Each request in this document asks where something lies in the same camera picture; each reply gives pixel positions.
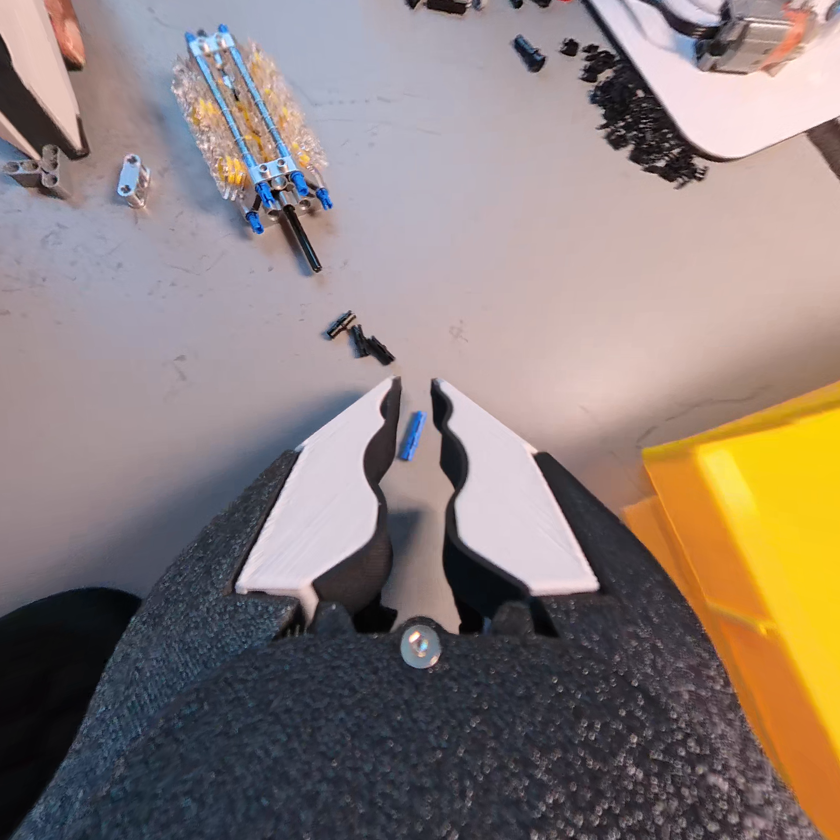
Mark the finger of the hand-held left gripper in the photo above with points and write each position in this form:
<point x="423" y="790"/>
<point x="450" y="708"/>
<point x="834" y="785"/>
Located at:
<point x="26" y="66"/>

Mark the yellow plastic bin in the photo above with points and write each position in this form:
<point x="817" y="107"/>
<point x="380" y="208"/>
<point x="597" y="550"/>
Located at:
<point x="761" y="565"/>

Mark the transparent brick engine model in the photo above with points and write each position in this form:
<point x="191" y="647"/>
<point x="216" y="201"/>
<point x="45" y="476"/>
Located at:
<point x="250" y="125"/>

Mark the white book stand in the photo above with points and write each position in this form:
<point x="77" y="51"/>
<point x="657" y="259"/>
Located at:
<point x="761" y="112"/>

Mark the small grey holed beam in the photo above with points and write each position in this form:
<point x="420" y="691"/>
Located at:
<point x="133" y="180"/>

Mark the person's left hand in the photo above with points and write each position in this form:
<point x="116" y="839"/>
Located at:
<point x="66" y="26"/>

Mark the grey desk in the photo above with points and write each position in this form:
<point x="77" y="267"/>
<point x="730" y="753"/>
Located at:
<point x="525" y="263"/>

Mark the single black connector pin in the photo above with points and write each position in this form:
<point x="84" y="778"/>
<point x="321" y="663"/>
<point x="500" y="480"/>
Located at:
<point x="528" y="53"/>

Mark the dark cloth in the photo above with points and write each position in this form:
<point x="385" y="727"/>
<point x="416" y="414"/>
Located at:
<point x="53" y="696"/>

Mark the grey battery box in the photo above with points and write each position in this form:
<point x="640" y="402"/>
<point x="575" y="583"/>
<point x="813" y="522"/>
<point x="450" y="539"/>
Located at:
<point x="807" y="26"/>

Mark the small grey angled beam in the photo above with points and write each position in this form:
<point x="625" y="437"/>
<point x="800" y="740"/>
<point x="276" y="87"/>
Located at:
<point x="40" y="171"/>

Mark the pile of mixed brick parts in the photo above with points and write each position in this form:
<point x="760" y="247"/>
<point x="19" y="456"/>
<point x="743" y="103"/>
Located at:
<point x="453" y="4"/>

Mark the small black peg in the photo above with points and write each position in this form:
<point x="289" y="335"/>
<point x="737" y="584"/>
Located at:
<point x="357" y="341"/>
<point x="341" y="323"/>
<point x="381" y="349"/>

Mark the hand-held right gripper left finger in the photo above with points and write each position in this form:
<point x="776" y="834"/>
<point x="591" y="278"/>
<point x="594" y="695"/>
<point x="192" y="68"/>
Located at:
<point x="315" y="519"/>

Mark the small grey motor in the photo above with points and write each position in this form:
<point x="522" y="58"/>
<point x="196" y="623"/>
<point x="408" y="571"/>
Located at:
<point x="735" y="42"/>

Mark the small blue peg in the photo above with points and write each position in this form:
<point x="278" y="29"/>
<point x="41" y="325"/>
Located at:
<point x="412" y="436"/>

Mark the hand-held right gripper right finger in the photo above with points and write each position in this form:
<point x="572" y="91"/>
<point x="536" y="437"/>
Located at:
<point x="519" y="519"/>

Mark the heap of black pins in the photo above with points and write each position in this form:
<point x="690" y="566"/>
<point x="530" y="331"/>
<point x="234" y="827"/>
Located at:
<point x="643" y="112"/>

